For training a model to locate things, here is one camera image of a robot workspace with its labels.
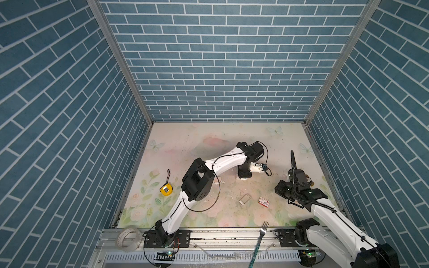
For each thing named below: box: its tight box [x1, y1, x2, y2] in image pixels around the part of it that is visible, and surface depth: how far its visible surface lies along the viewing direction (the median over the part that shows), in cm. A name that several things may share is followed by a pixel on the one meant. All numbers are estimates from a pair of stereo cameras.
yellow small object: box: [159, 183, 173, 196], surface depth 88 cm
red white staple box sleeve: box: [258, 196, 270, 209], surface depth 86 cm
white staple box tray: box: [239, 193, 252, 206], surface depth 88 cm
